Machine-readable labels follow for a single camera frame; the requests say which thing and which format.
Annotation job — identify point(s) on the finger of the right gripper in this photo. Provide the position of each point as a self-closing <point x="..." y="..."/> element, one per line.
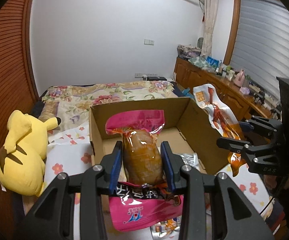
<point x="264" y="127"/>
<point x="238" y="147"/>

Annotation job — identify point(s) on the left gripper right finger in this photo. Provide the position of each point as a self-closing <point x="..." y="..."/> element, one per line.
<point x="233" y="215"/>

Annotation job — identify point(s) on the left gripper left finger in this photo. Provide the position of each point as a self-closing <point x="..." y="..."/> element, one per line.
<point x="52" y="215"/>

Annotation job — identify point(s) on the chicken feet snack pack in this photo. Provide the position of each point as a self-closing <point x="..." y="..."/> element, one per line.
<point x="220" y="116"/>

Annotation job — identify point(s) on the long white silver snack pack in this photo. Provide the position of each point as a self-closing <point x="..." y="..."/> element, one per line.
<point x="191" y="160"/>

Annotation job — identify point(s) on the silver orange snack pouch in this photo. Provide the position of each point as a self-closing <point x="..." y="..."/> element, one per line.
<point x="168" y="229"/>

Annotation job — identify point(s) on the pink braised meat snack pack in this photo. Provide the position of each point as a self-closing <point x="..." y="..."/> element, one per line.
<point x="144" y="198"/>

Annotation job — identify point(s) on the person's right hand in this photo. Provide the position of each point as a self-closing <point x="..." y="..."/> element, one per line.
<point x="273" y="182"/>

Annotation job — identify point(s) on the wooden sideboard cabinet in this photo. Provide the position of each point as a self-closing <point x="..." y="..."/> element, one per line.
<point x="243" y="106"/>

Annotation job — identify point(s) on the brown cardboard box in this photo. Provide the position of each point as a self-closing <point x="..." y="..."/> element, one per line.
<point x="201" y="137"/>

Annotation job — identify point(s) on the pink kettle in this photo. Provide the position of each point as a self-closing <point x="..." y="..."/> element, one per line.
<point x="239" y="79"/>

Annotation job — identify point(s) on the yellow Pikachu plush toy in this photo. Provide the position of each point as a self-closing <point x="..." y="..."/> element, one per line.
<point x="22" y="156"/>

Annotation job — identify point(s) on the blue box on sideboard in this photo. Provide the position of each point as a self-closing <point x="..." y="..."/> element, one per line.
<point x="212" y="62"/>

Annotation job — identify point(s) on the window roller blind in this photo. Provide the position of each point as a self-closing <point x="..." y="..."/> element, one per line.
<point x="262" y="43"/>

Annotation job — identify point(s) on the floral bed quilt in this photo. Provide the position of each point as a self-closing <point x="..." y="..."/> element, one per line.
<point x="72" y="103"/>

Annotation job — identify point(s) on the wooden louvered wardrobe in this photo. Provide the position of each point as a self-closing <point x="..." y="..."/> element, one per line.
<point x="17" y="85"/>

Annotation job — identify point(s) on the beige curtain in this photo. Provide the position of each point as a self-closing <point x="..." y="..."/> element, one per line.
<point x="211" y="9"/>

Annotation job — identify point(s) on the wall switch plate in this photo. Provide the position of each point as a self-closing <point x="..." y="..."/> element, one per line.
<point x="148" y="42"/>

